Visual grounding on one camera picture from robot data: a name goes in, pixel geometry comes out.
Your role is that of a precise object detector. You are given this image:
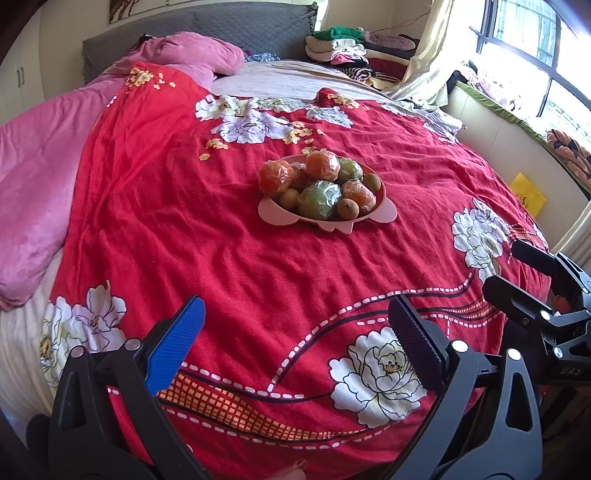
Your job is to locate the large plastic-wrapped orange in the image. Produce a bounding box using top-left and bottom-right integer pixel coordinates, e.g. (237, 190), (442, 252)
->
(257, 159), (296, 197)

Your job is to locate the pink fleece blanket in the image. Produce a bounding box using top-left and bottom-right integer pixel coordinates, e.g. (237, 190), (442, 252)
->
(0, 65), (134, 312)

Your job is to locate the pink plastic plate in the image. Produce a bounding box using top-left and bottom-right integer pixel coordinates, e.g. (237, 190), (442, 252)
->
(257, 153), (398, 234)

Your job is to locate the beige blanket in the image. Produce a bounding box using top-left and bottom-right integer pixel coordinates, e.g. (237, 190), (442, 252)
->
(210, 59), (402, 109)

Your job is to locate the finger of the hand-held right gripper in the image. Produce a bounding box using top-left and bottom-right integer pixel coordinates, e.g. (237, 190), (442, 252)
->
(511, 239), (591, 296)
(482, 274), (556, 331)

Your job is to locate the floral wall painting panel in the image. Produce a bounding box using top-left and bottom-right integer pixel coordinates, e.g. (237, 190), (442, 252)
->
(108, 0), (160, 24)

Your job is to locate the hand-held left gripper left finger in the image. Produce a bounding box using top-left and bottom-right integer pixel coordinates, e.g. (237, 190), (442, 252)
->
(48, 295), (207, 480)

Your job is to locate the pink patterned cloth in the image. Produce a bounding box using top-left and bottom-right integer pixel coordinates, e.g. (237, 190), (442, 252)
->
(455, 60), (550, 123)

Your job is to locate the brown striped blanket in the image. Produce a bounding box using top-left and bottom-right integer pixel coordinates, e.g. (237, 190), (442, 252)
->
(546, 128), (591, 181)

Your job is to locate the white bed sheet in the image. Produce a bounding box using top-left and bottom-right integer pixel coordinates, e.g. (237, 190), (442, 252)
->
(0, 249), (65, 416)

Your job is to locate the pink pillow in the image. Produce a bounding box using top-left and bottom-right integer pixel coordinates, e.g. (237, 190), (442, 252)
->
(134, 31), (245, 77)

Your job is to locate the red floral blanket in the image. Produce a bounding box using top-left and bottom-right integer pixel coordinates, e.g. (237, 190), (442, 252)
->
(48, 62), (555, 480)

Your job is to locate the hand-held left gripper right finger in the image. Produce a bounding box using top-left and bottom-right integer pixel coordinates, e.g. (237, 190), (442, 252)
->
(379, 294), (543, 480)

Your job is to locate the white crumpled cloth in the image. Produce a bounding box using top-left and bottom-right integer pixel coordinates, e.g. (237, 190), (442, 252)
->
(392, 88), (465, 139)

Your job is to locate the cream curtain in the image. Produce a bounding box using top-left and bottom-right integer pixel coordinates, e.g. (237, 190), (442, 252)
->
(392, 0), (490, 104)

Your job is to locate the grey quilted headboard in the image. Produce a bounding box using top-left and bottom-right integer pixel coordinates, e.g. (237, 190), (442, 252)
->
(82, 2), (319, 84)

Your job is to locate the white wardrobe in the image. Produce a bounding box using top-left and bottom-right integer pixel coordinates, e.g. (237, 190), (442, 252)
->
(0, 4), (47, 125)

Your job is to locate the window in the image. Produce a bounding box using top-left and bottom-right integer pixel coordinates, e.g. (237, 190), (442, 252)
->
(471, 0), (591, 139)

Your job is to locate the yellow bag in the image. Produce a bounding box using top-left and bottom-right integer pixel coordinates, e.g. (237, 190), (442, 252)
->
(509, 172), (548, 217)

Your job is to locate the pile of folded clothes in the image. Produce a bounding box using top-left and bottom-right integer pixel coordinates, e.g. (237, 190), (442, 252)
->
(305, 27), (421, 88)

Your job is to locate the small brown pear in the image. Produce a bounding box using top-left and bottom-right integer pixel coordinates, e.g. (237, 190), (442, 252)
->
(335, 198), (360, 221)

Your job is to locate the green knit sweater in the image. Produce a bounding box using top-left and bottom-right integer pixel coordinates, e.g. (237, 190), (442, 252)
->
(313, 27), (365, 43)

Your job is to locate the plastic-wrapped green citrus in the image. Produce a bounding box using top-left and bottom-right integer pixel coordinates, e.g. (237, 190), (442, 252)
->
(297, 180), (342, 220)
(336, 158), (365, 184)

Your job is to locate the green-edged windowsill cover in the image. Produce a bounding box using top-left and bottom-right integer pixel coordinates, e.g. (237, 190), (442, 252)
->
(450, 78), (591, 195)

